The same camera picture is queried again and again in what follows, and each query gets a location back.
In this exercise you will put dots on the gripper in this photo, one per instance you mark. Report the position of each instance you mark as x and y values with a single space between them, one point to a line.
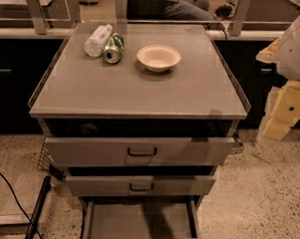
297 51

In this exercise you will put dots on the grey bottom drawer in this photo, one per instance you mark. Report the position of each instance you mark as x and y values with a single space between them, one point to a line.
150 218

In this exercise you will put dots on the grey drawer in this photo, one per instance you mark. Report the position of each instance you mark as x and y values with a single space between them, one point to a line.
150 218
134 151
152 185

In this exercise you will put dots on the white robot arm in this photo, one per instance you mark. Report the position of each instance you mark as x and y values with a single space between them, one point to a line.
285 53

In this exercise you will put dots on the grey top drawer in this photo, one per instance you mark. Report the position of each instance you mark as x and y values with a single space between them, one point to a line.
134 151

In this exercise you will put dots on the grey middle drawer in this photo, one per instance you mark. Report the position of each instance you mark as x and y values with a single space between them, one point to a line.
152 185

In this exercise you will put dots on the seated person in jeans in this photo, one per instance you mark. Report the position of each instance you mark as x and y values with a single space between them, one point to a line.
189 10

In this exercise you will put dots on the green crushed soda can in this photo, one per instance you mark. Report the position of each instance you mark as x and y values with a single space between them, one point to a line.
114 49

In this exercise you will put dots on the white plastic bottle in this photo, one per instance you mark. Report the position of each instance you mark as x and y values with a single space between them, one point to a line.
96 43

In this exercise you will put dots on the black pole on floor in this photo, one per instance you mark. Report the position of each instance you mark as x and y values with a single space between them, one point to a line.
33 226

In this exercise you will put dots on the dark counter cabinet row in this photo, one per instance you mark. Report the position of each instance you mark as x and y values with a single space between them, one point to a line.
24 61

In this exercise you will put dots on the right metal railing post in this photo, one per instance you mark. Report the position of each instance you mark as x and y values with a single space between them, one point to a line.
236 25

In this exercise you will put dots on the metal railing post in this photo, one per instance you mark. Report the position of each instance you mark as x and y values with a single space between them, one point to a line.
121 10
37 15
236 25

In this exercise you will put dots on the centre metal railing post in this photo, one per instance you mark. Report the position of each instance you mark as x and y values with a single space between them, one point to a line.
121 10

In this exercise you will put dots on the wire mesh basket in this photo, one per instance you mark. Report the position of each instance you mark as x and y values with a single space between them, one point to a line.
45 161

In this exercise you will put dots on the left metal railing post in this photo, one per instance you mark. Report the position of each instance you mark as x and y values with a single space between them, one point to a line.
37 15

